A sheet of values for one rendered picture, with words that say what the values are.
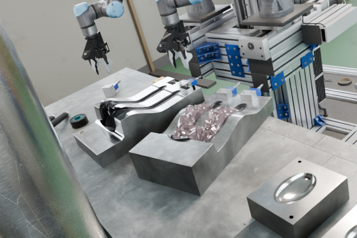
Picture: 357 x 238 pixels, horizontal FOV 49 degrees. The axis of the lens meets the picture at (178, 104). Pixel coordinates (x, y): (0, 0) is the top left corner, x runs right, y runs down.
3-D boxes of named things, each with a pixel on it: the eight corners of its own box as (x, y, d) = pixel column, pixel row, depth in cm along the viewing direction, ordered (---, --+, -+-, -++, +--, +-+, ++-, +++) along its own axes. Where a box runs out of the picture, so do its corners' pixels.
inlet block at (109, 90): (118, 85, 213) (114, 76, 211) (125, 84, 211) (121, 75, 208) (105, 96, 203) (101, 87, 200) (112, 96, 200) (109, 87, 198)
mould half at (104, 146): (172, 93, 184) (164, 67, 178) (206, 105, 163) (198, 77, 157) (78, 145, 163) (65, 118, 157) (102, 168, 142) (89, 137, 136)
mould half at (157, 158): (217, 103, 162) (211, 80, 157) (274, 109, 145) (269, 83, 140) (138, 178, 130) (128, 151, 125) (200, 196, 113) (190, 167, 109)
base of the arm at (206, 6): (202, 7, 217) (197, -11, 213) (221, 6, 205) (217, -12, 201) (182, 16, 210) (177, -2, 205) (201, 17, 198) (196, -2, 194)
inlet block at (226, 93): (235, 88, 163) (232, 77, 161) (245, 89, 160) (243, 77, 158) (219, 104, 155) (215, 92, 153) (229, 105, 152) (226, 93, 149)
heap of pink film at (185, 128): (205, 106, 150) (200, 88, 146) (245, 110, 138) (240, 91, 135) (163, 144, 133) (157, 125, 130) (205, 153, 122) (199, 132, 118)
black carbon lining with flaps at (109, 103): (164, 88, 173) (159, 69, 169) (185, 96, 160) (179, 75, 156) (96, 125, 159) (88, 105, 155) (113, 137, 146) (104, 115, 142)
